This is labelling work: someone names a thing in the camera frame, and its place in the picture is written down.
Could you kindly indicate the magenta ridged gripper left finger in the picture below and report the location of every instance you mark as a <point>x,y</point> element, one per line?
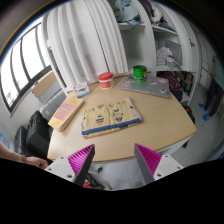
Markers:
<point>73,168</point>

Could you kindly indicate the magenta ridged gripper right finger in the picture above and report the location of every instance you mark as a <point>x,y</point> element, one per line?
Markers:
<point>153,165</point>

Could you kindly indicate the person's bare forearm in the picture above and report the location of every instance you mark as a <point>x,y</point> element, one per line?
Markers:
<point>5,153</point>

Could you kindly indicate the yellow patterned folded towel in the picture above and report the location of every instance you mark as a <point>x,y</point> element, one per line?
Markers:
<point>109,117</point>

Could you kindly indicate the person's left hand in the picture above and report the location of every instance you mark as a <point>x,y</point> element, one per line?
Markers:
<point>37,162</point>

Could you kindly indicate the black wristwatch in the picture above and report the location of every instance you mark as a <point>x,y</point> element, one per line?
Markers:
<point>23,159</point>

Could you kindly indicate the tan hardcover book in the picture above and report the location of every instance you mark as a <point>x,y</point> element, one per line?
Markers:
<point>66,111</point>

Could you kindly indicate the white radiator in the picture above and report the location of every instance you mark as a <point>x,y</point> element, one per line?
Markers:
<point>50,107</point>

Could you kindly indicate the small colourful card box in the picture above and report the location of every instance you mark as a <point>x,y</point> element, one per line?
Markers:
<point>81,89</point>

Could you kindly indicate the grey stickered laptop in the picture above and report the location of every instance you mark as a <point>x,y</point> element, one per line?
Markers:
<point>152,85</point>

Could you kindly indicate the colourful patterned bag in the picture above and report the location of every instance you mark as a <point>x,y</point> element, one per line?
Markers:
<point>174,85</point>

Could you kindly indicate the red lidded white tub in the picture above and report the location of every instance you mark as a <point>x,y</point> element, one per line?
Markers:
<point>106,80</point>

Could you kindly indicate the green lidded jar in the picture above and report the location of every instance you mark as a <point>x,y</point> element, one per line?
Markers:
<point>139,72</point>

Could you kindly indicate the black framed window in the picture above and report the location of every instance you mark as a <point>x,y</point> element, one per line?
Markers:
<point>24,64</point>

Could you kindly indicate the white curtain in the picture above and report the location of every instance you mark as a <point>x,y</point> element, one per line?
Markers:
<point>82,40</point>

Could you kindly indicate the white shelving unit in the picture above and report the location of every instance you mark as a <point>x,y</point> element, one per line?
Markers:
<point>167,46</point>

